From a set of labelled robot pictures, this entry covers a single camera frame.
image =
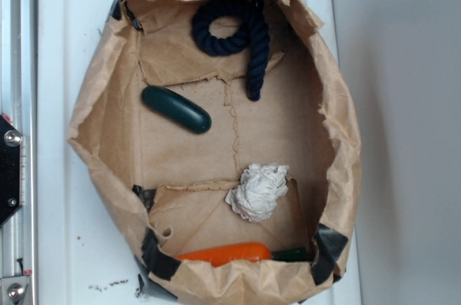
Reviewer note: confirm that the orange toy carrot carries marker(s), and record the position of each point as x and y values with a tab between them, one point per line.
250	251

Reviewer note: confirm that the brown paper bag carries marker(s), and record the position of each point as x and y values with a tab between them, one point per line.
165	186

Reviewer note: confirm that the dark green toy cucumber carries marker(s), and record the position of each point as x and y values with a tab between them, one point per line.
177	108

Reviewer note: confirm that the crumpled white paper ball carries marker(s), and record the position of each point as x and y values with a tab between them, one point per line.
255	198

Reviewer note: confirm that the white plastic tray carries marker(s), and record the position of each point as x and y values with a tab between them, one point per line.
83	257

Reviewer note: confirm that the black metal bracket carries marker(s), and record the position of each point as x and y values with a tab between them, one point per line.
11	167

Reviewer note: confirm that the aluminium frame rail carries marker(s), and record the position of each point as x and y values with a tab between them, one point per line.
19	106

